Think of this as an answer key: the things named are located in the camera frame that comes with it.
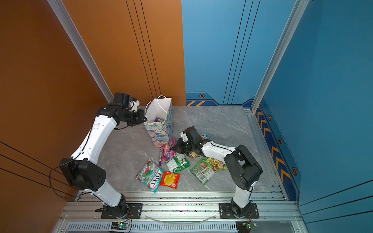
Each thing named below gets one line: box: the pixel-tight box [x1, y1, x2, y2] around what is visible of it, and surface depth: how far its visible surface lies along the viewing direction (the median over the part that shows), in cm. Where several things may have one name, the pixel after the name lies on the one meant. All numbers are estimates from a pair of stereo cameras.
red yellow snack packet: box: [159, 170, 181, 190], surface depth 84 cm
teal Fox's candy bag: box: [135, 159, 165, 193], surface depth 84 cm
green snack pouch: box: [189, 157, 220, 185], surface depth 88 cm
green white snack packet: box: [165, 152, 191, 174], surface depth 89 cm
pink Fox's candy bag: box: [158, 138, 177, 167], surface depth 88 cm
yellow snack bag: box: [205, 157, 227, 172], surface depth 89 cm
